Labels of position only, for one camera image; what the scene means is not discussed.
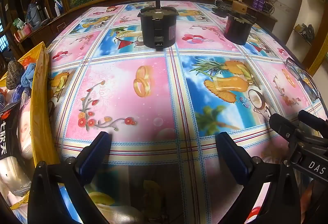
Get pink packet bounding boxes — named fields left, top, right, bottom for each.
left=17, top=96, right=35, bottom=160

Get brown cardboard box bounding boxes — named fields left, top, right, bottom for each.
left=232, top=1, right=247, bottom=13

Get blue white patterned packet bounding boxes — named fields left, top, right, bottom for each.
left=10, top=84, right=27, bottom=101

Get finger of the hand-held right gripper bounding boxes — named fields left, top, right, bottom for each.
left=297, top=110, right=328, bottom=135
left=269, top=113, right=308, bottom=144

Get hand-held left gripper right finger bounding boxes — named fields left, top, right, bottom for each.
left=216, top=132, right=300, bottom=224

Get grey blue thermos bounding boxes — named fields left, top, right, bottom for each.
left=27, top=0, right=50, bottom=28

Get pink container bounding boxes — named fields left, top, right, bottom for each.
left=17, top=24, right=32, bottom=40

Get printed fruit tablecloth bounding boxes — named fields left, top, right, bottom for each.
left=47, top=1, right=327, bottom=224

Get eyeglasses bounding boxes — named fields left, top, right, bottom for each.
left=286, top=57, right=321, bottom=101

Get blue knit cloth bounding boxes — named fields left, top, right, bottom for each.
left=20, top=64, right=39, bottom=86

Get black motor with shaft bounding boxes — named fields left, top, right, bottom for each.
left=138, top=0, right=179, bottom=50

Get black cylindrical motor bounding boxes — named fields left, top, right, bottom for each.
left=223, top=10, right=257, bottom=45

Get white spray bottle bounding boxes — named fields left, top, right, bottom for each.
left=52, top=0, right=63, bottom=18

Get wooden cabinet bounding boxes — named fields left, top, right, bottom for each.
left=0, top=0, right=68, bottom=53

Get barred window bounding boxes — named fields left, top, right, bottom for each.
left=0, top=18, right=7, bottom=53

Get orange plastic bag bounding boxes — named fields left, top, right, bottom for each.
left=22, top=56, right=38, bottom=67

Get small black device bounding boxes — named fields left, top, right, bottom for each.
left=212, top=0, right=231, bottom=18

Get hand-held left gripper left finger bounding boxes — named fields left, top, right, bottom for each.
left=28, top=131, right=112, bottom=224

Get black snack packet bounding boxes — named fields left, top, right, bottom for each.
left=0, top=103, right=22, bottom=160

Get brown knit scrubber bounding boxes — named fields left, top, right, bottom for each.
left=5, top=61, right=25, bottom=89

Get yellow cardboard box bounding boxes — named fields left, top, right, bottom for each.
left=0, top=43, right=60, bottom=211

